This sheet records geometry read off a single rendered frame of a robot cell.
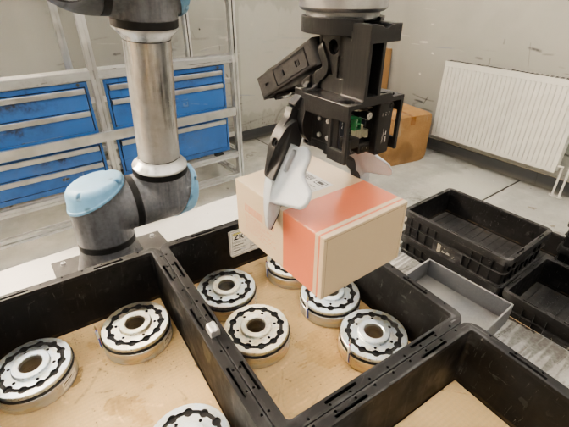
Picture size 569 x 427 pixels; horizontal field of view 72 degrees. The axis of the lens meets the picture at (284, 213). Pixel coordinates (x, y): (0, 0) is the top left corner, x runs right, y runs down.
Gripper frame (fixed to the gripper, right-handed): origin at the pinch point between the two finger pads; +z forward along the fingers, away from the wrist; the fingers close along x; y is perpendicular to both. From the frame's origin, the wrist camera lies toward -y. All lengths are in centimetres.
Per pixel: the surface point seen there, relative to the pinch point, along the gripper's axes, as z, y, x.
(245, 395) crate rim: 16.9, 5.4, -14.0
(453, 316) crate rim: 16.6, 12.5, 14.9
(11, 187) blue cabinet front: 69, -195, -32
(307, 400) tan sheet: 26.7, 5.3, -4.4
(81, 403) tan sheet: 26.8, -12.7, -29.3
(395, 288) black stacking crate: 19.1, 2.6, 15.5
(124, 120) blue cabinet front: 46, -196, 30
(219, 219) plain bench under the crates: 40, -63, 18
